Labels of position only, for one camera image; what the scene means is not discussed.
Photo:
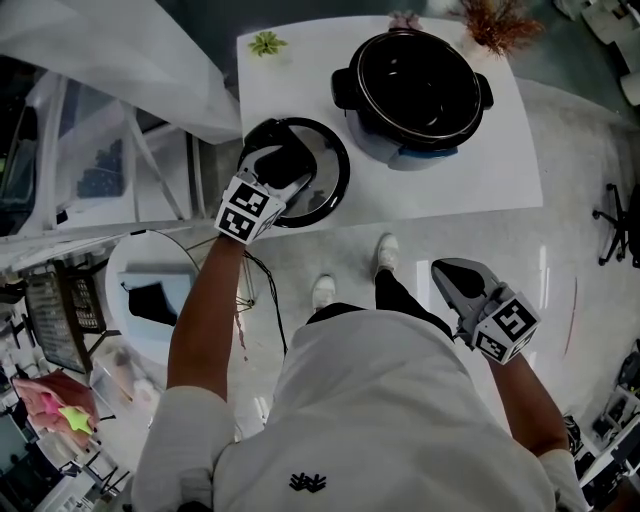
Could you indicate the black office chair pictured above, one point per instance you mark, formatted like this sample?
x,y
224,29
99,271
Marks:
x,y
620,220

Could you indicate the black cooker lid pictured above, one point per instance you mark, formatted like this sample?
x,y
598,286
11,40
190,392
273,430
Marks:
x,y
327,160

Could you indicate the clear plastic bin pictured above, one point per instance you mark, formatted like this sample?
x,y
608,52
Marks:
x,y
125,385

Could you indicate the person's right white shoe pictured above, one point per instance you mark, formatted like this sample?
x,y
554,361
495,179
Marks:
x,y
387,250

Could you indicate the white equipment rack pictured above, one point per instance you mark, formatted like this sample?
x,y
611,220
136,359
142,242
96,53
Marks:
x,y
620,425

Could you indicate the grey electric pressure cooker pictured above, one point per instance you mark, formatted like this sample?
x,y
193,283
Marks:
x,y
415,85

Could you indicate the round white side table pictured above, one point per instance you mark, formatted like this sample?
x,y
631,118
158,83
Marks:
x,y
145,250

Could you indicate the person's white shirt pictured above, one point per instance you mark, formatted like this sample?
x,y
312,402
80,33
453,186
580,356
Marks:
x,y
370,410

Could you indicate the light blue tray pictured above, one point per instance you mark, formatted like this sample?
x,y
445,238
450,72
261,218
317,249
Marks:
x,y
182,300

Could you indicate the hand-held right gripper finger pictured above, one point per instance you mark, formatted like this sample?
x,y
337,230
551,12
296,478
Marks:
x,y
462,308
482,271

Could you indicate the small green succulent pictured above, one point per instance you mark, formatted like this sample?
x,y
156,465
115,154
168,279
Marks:
x,y
267,43

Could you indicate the orange dried plant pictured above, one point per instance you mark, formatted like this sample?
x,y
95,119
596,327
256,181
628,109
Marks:
x,y
500,22

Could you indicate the white square table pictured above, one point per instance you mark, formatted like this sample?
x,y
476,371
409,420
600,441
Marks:
x,y
295,85

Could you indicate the clear plastic storage box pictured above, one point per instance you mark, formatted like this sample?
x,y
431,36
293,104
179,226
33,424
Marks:
x,y
100,170

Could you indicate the black mesh chair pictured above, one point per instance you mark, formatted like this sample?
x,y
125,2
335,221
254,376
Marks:
x,y
52,320

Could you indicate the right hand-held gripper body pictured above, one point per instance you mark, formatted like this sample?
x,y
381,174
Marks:
x,y
505,327

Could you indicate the person's left white shoe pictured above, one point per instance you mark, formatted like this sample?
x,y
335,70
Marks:
x,y
323,291

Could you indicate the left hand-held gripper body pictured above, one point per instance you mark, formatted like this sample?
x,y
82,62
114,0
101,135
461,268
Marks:
x,y
247,212

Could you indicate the person's white shoe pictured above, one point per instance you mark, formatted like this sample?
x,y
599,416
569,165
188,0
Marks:
x,y
387,250
323,291

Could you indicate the white desk with round legs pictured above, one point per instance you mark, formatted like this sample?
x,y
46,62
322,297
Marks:
x,y
620,45

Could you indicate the black cloth pouch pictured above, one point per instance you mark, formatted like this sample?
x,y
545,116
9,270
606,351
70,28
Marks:
x,y
150,304

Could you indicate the person's black trousers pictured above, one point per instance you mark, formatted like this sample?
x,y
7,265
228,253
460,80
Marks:
x,y
395,297

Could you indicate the person's left forearm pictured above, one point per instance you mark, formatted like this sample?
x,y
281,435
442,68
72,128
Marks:
x,y
200,325

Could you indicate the person's right forearm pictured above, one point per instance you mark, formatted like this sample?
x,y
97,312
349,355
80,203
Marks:
x,y
525,400

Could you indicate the white translucent partition panel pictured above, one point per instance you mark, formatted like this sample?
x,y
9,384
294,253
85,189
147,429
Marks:
x,y
125,60

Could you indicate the small pink flower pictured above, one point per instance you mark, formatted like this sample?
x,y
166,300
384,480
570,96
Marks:
x,y
405,21

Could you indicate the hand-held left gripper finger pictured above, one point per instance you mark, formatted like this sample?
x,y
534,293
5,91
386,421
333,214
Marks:
x,y
300,189
250,160

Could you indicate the white metal shelf rack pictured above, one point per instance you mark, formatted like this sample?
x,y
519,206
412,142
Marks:
x,y
75,240

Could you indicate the pink plush with yellow star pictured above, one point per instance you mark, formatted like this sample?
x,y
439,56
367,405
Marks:
x,y
45,400

